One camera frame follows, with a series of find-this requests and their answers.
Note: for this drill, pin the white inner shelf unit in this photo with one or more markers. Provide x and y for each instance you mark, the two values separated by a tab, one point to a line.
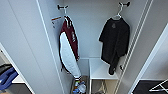
100	69

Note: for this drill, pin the maroon and white jacket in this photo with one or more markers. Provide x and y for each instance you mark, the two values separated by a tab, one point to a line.
68	50

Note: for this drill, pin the orange clothes hanger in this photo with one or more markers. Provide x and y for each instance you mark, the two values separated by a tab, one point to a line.
56	18

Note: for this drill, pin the black t-shirt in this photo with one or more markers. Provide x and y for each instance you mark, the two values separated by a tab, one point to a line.
115	40

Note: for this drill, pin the white wardrobe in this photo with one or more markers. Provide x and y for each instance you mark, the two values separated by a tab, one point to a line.
90	30

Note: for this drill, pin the small black wall fitting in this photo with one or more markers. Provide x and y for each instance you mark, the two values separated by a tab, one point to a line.
121	67

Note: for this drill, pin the multicolour striped item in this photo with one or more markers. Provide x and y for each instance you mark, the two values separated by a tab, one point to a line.
77	82

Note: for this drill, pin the grey clothes hanger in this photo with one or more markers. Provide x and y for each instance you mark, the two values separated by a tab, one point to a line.
65	13

